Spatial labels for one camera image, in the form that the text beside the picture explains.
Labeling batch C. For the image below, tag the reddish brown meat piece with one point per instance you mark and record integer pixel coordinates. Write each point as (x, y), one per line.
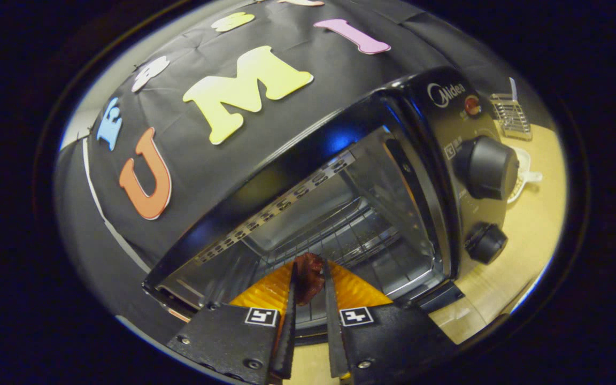
(308, 278)

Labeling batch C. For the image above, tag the black toaster oven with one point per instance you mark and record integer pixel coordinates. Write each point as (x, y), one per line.
(308, 155)

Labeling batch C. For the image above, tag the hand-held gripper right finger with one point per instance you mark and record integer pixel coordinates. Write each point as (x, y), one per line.
(335, 331)

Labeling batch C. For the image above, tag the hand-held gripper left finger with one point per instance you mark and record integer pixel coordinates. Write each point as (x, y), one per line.
(288, 331)

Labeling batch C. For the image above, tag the white sectioned spice dish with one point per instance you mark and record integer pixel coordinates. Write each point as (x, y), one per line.
(524, 171)

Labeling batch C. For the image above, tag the metal spoon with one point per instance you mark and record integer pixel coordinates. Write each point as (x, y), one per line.
(513, 88)

